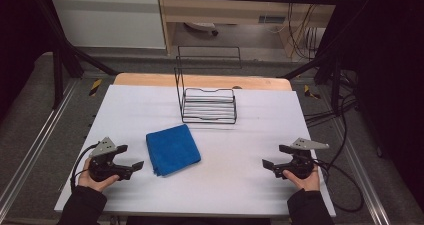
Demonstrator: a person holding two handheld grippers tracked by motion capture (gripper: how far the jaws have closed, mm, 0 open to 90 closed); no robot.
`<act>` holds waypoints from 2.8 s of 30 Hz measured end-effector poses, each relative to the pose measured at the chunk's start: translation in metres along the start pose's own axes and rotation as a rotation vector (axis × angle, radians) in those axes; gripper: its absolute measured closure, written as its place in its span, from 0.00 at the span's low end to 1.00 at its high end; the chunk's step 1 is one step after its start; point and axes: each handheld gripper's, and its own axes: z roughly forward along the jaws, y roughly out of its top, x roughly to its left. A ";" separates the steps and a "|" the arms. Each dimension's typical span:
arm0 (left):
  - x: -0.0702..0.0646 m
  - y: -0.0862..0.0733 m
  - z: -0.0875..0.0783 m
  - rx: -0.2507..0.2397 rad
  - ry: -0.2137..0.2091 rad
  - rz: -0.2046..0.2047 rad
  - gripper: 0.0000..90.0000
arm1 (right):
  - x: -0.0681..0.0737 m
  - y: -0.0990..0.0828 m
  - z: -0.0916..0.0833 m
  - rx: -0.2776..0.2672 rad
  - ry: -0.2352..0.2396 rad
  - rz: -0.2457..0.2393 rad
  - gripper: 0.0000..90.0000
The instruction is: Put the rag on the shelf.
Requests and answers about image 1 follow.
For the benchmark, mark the light wooden desk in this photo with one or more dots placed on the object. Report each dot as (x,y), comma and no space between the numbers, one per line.
(233,10)

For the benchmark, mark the person's right hand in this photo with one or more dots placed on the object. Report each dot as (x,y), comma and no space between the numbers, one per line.
(305,183)

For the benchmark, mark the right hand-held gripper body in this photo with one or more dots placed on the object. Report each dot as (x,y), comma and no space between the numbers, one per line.
(301,163)

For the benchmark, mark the person's left hand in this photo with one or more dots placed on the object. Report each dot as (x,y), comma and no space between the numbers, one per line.
(95,183)

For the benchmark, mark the white cabinet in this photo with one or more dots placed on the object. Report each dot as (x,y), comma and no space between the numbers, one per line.
(110,21)

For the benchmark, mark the wooden table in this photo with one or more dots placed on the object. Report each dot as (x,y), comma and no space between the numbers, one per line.
(150,79)

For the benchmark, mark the white foam board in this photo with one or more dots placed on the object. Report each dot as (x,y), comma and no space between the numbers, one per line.
(216,185)

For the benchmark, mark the aluminium floor rail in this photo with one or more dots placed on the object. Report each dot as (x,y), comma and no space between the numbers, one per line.
(363,171)
(30,158)

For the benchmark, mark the blue towel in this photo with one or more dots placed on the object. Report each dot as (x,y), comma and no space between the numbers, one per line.
(173,150)

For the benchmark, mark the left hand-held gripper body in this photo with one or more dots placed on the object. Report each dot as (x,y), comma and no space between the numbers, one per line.
(101,166)

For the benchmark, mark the grey chair base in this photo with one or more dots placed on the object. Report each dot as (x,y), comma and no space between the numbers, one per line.
(201,26)

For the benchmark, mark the yellow black tape mark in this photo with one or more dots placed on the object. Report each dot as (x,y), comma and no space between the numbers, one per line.
(95,87)
(310,92)

